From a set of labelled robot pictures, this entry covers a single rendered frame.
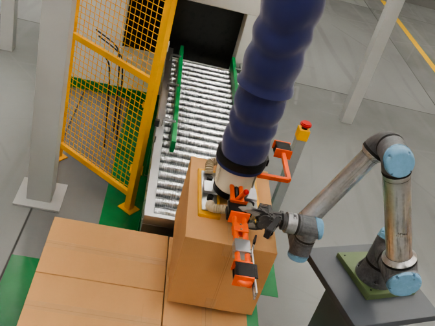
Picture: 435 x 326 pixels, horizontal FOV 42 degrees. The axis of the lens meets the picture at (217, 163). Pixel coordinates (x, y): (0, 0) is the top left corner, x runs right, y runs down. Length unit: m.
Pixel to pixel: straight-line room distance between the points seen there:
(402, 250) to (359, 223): 2.14
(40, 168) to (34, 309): 1.41
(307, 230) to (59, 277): 1.15
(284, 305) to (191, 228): 1.42
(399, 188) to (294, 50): 0.69
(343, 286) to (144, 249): 1.00
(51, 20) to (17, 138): 1.49
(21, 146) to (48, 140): 0.84
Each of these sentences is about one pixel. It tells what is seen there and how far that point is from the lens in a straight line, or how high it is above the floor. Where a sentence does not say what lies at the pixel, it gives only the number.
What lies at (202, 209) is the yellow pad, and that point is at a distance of 2.50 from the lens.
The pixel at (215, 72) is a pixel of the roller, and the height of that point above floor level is 0.53.
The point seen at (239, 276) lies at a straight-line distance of 2.07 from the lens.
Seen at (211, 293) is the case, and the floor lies 0.70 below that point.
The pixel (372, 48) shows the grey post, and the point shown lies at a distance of 5.82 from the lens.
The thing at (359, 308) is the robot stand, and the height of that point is 0.75.
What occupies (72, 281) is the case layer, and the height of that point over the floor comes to 0.54.
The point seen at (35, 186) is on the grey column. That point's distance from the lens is 3.92.
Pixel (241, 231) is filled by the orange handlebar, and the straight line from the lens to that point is 2.27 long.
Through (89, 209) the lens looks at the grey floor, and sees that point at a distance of 3.98.
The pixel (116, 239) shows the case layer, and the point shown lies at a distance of 2.98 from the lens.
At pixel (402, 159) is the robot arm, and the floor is 1.55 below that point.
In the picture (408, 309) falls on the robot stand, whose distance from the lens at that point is 2.92.
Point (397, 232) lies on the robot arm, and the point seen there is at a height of 1.21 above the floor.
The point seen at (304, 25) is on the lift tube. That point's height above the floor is 1.91.
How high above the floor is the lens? 2.53
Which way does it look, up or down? 32 degrees down
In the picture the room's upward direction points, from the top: 17 degrees clockwise
